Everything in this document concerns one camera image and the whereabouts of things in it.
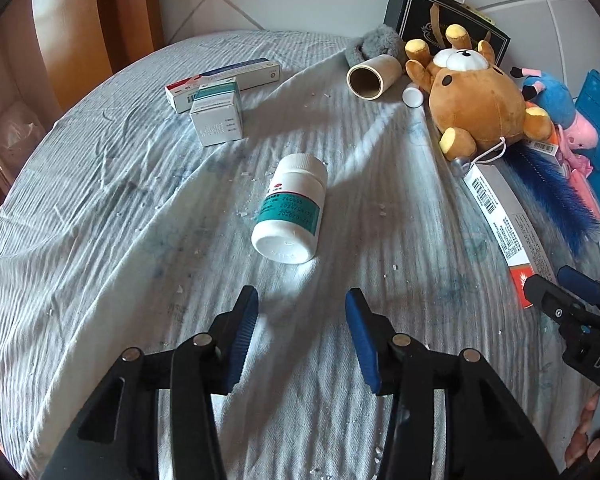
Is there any person right hand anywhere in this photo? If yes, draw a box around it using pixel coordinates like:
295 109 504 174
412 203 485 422
565 389 600 467

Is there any white orange medicine box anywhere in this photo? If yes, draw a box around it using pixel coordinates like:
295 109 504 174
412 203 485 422
463 164 555 309

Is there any blue feather duster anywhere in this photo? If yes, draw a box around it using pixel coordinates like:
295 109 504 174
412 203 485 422
504 141 600 256

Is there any white green medicine bottle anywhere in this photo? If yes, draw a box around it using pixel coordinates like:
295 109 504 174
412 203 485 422
251 153 327 264

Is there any blue-headed pink pig plush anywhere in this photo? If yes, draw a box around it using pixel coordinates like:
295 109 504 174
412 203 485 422
509 66 598 178

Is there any striped blue bed sheet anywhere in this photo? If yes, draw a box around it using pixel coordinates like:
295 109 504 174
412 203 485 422
0 32 593 479

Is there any brown teddy bear plush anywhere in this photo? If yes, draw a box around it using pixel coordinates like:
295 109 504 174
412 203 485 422
405 24 554 162

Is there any white teal medicine box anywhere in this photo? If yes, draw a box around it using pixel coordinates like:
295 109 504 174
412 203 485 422
189 78 242 148

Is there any small white pill bottle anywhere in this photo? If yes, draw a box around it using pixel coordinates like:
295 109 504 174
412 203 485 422
402 84 425 108

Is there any cardboard tube roll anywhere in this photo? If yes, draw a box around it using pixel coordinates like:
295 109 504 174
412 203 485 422
347 54 402 101

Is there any long white blue box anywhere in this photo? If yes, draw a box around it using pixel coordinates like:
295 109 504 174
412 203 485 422
164 58 280 114

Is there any grey plush toy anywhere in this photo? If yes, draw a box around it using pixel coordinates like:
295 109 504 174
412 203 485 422
344 24 406 67

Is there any black gift box gold handle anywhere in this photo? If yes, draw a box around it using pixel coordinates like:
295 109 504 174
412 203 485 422
384 0 510 65

